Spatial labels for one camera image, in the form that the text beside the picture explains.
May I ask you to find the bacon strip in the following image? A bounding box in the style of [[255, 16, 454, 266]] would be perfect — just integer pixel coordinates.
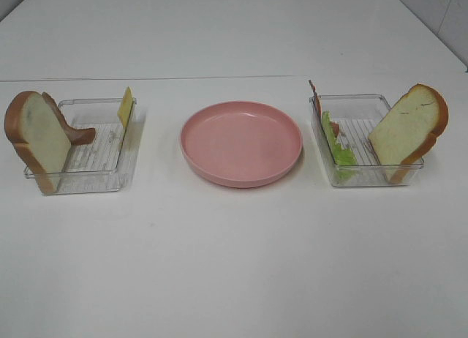
[[308, 80, 339, 138], [41, 92, 96, 146]]

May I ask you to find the bread slice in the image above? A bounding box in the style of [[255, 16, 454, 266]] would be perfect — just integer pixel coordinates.
[[368, 83, 448, 184], [4, 91, 71, 194]]

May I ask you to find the clear left plastic tray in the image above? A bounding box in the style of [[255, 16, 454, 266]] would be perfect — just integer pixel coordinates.
[[47, 98, 143, 195]]

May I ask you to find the clear plastic tray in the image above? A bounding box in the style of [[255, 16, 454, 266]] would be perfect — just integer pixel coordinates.
[[309, 94, 424, 187], [47, 98, 143, 195]]

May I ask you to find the clear right plastic tray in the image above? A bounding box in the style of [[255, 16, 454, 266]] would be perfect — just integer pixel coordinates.
[[309, 94, 424, 187]]

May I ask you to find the yellow cheese slice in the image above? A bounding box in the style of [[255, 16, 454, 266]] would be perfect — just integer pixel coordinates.
[[117, 86, 133, 129]]

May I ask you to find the green lettuce leaf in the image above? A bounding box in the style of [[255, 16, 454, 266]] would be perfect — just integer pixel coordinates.
[[321, 111, 358, 185]]

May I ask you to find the pink round plate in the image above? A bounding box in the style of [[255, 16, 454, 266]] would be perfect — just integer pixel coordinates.
[[180, 101, 303, 188]]

